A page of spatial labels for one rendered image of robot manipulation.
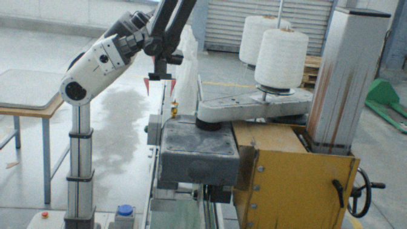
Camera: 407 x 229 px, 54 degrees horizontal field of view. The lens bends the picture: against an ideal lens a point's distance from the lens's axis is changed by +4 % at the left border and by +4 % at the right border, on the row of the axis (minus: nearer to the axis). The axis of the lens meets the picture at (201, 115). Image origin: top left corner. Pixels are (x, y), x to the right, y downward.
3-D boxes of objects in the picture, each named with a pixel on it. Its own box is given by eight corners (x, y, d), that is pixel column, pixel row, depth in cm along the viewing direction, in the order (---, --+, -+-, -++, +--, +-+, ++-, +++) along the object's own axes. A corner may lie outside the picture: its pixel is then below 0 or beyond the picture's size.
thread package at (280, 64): (249, 75, 126) (258, 22, 120) (292, 79, 128) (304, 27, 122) (258, 89, 113) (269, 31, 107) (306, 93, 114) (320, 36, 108)
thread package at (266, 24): (235, 56, 151) (242, 11, 145) (277, 60, 153) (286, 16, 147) (241, 68, 136) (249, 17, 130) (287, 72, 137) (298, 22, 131)
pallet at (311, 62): (287, 61, 733) (289, 53, 727) (352, 67, 736) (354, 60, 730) (296, 72, 657) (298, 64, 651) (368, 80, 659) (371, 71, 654)
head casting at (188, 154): (157, 178, 148) (163, 106, 137) (220, 183, 150) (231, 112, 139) (151, 230, 120) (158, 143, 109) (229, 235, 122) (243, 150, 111)
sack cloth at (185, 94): (172, 119, 380) (178, 47, 353) (193, 122, 381) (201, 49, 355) (169, 140, 337) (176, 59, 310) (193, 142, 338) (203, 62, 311)
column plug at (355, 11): (334, 9, 121) (335, 6, 121) (372, 13, 122) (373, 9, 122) (349, 14, 111) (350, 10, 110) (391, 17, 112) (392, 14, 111)
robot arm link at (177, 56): (163, 32, 166) (168, 46, 161) (186, 37, 172) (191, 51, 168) (152, 52, 174) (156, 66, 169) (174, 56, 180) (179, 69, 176)
